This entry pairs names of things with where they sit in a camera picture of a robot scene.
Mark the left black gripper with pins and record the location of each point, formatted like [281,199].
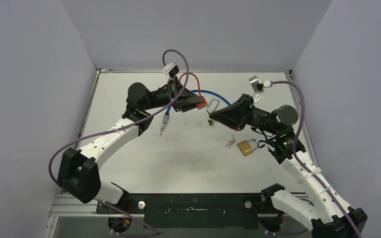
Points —
[186,101]

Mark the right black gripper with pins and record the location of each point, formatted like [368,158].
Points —
[246,111]

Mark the red cable padlock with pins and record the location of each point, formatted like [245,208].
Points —
[189,101]

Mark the brass padlock long shackle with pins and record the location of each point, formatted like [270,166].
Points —
[213,106]

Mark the blue lock keys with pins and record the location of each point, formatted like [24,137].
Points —
[162,128]

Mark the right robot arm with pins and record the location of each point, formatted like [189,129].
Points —
[326,215]

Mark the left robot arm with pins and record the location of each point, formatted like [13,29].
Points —
[79,169]

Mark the loose silver keys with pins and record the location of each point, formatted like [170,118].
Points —
[230,142]

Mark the brass padlock short shackle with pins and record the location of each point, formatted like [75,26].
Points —
[248,146]

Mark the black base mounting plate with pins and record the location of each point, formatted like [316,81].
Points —
[202,210]

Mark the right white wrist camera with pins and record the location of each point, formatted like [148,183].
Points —
[259,87]

